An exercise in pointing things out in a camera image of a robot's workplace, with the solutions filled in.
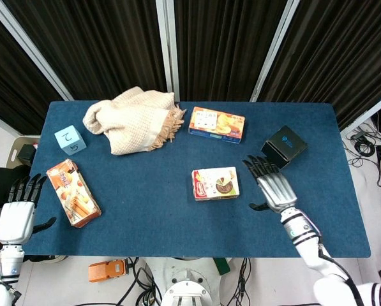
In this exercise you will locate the left robot hand white back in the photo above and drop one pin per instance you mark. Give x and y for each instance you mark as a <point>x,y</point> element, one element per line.
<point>14,223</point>

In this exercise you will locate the right robot hand silver back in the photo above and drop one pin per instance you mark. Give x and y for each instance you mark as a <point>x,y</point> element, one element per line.
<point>278,191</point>

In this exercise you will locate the white and red cookie box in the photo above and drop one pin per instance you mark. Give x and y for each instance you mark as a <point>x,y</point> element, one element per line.
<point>215,183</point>

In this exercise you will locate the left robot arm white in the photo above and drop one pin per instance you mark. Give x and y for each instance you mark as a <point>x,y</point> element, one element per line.
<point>8,264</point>

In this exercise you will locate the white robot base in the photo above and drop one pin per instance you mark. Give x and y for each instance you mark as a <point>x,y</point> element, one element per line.
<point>187,283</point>

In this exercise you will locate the dark green rectangular block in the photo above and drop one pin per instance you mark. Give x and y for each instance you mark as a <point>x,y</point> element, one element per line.
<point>222,266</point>

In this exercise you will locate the black cardboard box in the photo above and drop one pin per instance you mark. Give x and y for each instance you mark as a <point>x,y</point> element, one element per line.
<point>289,143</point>

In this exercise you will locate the orange wafer snack box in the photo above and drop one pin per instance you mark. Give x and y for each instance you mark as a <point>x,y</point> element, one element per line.
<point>72,194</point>

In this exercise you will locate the beige plastic bin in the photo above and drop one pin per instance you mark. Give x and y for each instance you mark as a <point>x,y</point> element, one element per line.
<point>14,146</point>

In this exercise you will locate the orange and blue snack box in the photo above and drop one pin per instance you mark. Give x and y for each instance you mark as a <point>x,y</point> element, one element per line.
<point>209,122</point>

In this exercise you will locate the light blue cube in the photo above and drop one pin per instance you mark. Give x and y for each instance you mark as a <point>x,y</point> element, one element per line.
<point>67,137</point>

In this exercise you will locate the orange device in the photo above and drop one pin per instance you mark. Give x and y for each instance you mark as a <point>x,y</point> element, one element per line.
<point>107,271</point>

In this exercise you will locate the blue table mat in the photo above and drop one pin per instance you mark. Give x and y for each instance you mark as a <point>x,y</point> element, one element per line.
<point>161,191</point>

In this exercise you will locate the black curtain panel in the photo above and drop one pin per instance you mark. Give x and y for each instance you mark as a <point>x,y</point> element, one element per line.
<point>337,57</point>
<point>11,79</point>
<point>225,48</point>
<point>97,48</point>

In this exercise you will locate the beige fringed woven towel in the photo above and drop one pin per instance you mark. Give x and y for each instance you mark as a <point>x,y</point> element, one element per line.
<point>129,124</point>

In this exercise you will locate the white frame post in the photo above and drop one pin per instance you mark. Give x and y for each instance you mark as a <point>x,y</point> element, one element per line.
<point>273,54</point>
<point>369,111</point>
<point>168,48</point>
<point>34,57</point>

